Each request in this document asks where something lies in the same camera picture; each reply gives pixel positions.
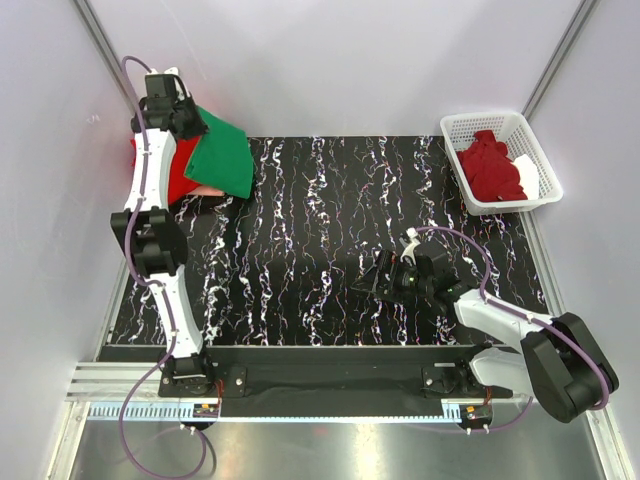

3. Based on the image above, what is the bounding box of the black marble pattern mat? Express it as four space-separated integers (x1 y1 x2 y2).
94 134 576 362

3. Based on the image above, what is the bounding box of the folded pink t shirt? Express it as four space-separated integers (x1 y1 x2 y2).
190 186 225 197

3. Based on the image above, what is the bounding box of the folded red t shirt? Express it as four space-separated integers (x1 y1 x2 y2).
124 134 199 211

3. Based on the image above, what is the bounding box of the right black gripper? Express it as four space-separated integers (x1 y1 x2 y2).
352 249 433 306

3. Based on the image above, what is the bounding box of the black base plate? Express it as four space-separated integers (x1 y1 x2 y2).
157 344 515 401

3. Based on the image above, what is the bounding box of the white cloth in basket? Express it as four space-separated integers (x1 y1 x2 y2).
513 154 540 200

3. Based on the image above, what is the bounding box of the green t shirt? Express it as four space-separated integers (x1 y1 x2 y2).
185 107 254 200

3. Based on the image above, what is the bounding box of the left aluminium corner post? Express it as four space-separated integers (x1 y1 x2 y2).
70 0 138 116

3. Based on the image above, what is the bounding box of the aluminium frame rail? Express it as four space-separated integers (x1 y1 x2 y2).
64 362 611 424

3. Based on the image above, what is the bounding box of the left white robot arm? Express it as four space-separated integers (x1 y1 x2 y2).
110 68 216 396

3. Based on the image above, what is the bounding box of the right aluminium corner post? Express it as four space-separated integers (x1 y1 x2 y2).
521 0 600 120

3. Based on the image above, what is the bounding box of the dark red t shirt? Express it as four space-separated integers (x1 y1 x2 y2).
457 130 527 203

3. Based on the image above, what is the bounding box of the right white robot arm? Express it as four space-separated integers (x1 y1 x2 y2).
353 250 619 423

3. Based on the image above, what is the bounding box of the white plastic basket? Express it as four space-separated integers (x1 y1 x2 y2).
440 111 564 216

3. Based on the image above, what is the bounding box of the aluminium corner post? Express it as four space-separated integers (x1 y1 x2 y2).
521 0 600 120
70 0 138 116

